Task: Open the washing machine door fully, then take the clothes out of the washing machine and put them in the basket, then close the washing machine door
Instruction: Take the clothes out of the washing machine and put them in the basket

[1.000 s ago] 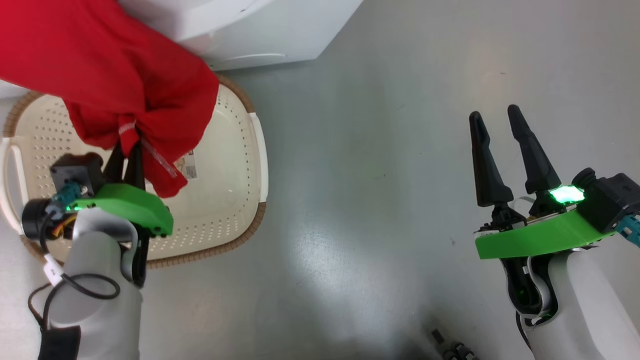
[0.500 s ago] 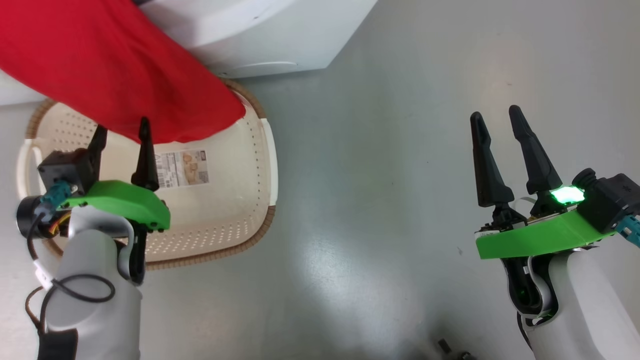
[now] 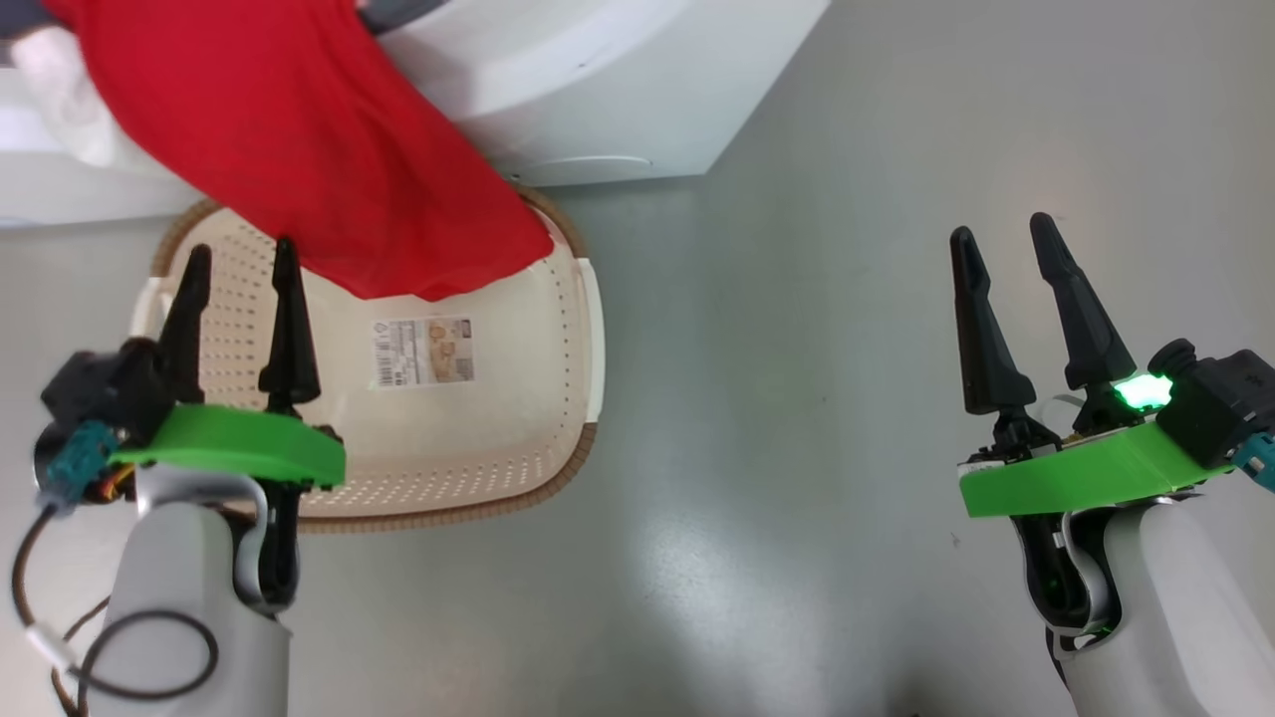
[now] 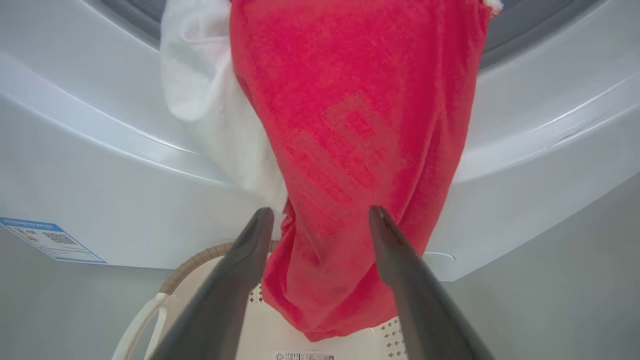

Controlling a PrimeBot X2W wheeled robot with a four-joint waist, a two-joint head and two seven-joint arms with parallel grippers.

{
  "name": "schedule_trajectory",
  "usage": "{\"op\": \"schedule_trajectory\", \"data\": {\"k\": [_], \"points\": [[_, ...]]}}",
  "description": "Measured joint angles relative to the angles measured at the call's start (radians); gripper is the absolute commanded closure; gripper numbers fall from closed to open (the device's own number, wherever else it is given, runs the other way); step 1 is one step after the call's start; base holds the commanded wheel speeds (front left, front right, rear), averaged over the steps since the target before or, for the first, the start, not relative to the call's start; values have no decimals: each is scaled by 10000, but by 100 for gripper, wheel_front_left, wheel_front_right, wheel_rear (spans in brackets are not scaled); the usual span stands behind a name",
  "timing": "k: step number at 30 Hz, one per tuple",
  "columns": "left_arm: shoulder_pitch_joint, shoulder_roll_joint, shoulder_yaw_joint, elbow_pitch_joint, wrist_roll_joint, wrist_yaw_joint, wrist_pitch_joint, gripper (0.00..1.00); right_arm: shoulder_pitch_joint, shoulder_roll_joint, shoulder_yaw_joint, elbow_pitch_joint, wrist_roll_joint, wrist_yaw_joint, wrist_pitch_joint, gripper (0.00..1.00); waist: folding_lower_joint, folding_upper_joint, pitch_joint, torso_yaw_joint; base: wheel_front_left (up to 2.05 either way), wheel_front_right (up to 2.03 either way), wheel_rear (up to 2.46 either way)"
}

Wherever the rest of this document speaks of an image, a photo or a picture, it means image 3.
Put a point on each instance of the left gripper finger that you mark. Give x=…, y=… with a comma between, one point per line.
x=289, y=339
x=187, y=329

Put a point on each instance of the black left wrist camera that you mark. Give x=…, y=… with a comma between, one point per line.
x=100, y=383

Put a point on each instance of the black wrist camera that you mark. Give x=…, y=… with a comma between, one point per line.
x=1215, y=398
x=100, y=383

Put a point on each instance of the white front-load washing machine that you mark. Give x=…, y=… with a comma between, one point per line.
x=618, y=90

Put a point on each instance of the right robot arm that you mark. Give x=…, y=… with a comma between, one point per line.
x=1175, y=617

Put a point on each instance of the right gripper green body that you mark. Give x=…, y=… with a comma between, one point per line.
x=1076, y=473

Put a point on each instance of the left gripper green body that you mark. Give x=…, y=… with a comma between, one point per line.
x=239, y=448

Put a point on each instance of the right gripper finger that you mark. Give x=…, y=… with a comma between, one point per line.
x=1086, y=319
x=986, y=349

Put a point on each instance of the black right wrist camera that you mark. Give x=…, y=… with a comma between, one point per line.
x=1215, y=398

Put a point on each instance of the white garment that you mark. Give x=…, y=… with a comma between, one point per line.
x=70, y=100

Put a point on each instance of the red garment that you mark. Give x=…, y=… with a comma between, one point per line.
x=299, y=129

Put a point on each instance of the cream perforated laundry basket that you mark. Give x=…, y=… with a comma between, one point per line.
x=498, y=428

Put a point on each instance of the paper label inside basket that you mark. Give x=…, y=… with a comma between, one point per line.
x=423, y=352

